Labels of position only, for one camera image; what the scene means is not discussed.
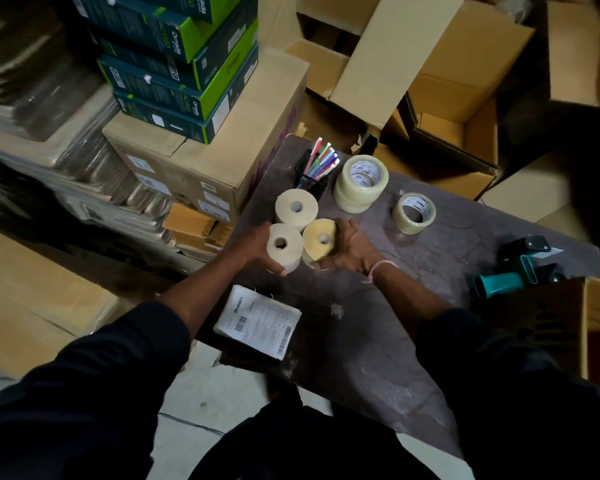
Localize yellow label roll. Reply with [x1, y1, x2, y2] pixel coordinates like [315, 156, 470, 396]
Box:
[301, 218, 339, 268]

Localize green and teal product box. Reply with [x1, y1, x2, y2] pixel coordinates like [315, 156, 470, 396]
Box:
[97, 44, 259, 121]
[70, 0, 259, 64]
[87, 17, 259, 91]
[130, 0, 247, 24]
[112, 84, 259, 145]

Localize person's black trousers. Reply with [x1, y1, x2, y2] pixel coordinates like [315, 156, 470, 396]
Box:
[189, 380, 441, 480]

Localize closed cardboard box with labels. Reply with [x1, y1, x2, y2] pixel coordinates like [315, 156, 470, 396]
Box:
[102, 47, 311, 226]

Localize plain flat cardboard box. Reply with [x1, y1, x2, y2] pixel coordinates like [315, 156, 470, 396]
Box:
[480, 149, 600, 245]

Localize small open cardboard box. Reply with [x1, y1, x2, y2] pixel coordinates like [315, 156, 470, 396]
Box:
[372, 92, 500, 201]

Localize pink wristband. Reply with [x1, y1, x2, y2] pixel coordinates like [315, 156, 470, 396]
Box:
[362, 259, 399, 285]

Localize stacks of wrapped flat cartons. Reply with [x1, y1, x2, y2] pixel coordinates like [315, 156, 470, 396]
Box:
[0, 0, 206, 275]

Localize person's left forearm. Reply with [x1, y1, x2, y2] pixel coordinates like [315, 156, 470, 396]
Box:
[0, 243, 255, 480]

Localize pile of brown envelopes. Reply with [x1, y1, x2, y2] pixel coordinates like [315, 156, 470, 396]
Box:
[162, 202, 235, 256]

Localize stack of white shipping labels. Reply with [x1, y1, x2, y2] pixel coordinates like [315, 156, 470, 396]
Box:
[212, 284, 303, 362]

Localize person's right forearm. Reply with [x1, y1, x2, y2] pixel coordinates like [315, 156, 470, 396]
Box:
[370, 262, 600, 480]

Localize flat cardboard sheet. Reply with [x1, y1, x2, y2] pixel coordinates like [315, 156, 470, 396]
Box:
[0, 222, 120, 380]

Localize teal tape dispenser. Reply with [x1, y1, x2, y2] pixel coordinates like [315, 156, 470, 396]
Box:
[467, 235, 567, 300]

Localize black mesh pen holder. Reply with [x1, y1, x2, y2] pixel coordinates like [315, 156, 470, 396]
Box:
[293, 150, 332, 201]

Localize white label roll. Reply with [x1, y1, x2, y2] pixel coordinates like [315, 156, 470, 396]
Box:
[266, 223, 305, 275]
[274, 188, 320, 232]

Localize clear packing tape roll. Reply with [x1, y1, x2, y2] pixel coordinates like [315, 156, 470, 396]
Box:
[391, 193, 437, 235]
[340, 154, 390, 201]
[332, 179, 377, 214]

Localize person's right hand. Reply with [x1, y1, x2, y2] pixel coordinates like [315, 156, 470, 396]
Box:
[322, 218, 387, 275]

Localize person's left hand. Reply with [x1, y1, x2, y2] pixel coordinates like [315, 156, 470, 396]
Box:
[230, 222, 287, 277]

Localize bunch of coloured pens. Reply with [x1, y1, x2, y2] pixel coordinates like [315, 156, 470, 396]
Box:
[302, 137, 341, 182]

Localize open brown cardboard box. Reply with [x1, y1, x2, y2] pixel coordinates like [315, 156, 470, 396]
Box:
[480, 277, 600, 405]

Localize large open cardboard box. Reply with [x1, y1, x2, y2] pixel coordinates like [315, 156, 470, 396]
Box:
[257, 0, 536, 160]

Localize tall cardboard box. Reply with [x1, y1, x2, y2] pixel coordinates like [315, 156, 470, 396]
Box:
[547, 0, 600, 108]

